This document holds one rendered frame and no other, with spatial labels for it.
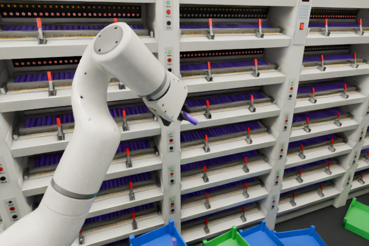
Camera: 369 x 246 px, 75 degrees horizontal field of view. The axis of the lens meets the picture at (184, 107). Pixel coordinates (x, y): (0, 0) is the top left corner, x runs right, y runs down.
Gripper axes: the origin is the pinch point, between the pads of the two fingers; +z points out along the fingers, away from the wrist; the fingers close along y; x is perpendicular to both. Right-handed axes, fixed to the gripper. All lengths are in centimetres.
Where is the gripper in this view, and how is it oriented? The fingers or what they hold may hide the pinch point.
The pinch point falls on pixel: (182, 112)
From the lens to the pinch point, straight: 66.8
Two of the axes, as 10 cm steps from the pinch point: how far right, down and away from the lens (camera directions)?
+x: -8.5, -2.0, 4.9
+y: 3.6, -8.9, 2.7
